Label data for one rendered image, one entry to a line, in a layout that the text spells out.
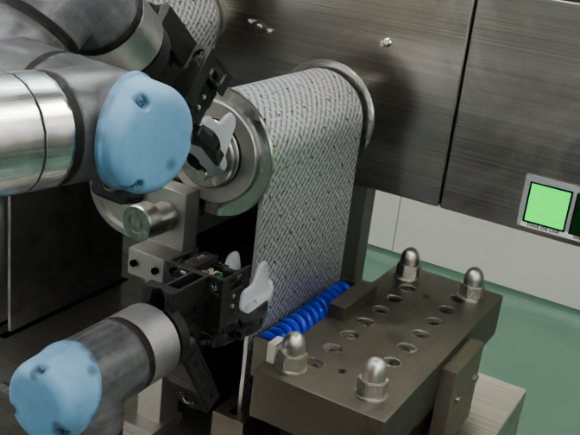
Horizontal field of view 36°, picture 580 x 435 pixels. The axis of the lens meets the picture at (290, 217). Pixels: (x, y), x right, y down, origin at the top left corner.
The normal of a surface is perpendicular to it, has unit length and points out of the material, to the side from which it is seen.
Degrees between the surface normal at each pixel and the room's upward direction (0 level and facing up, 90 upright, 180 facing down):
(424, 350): 0
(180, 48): 90
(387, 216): 90
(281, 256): 90
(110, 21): 107
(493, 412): 0
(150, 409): 90
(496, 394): 0
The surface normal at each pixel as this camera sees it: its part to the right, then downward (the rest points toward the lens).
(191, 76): -0.31, -0.40
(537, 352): 0.11, -0.93
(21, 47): -0.11, -0.80
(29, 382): -0.50, 0.26
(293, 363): 0.00, 0.36
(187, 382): -0.52, 0.68
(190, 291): 0.86, 0.27
